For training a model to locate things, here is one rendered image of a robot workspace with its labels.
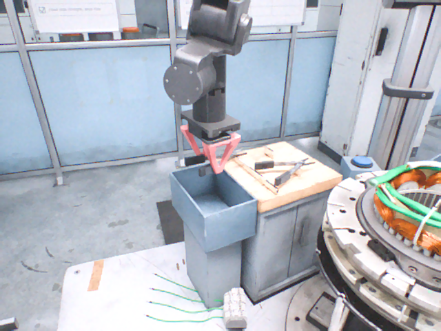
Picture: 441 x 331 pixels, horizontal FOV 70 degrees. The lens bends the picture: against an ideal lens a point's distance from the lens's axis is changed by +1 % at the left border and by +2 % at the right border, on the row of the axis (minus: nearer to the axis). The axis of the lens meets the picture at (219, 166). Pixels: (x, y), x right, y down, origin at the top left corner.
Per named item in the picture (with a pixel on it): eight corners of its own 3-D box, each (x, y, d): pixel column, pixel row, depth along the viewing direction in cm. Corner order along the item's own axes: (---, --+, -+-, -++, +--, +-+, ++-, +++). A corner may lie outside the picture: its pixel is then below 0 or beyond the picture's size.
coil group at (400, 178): (395, 198, 51) (402, 176, 49) (386, 192, 52) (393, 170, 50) (424, 191, 52) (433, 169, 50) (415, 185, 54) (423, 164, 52)
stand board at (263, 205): (260, 213, 57) (261, 203, 56) (213, 167, 72) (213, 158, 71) (340, 185, 65) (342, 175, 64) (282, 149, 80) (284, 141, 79)
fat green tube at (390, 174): (373, 193, 45) (375, 182, 44) (353, 179, 48) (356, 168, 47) (449, 175, 49) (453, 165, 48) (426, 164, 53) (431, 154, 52)
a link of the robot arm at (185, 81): (255, 14, 46) (201, -3, 47) (230, 23, 37) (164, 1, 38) (233, 92, 53) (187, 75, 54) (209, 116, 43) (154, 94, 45)
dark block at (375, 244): (374, 242, 43) (377, 235, 43) (394, 260, 40) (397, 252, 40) (366, 245, 43) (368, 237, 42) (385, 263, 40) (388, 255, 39)
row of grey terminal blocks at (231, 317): (247, 335, 65) (248, 322, 62) (224, 336, 64) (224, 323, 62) (243, 294, 73) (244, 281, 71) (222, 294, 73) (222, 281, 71)
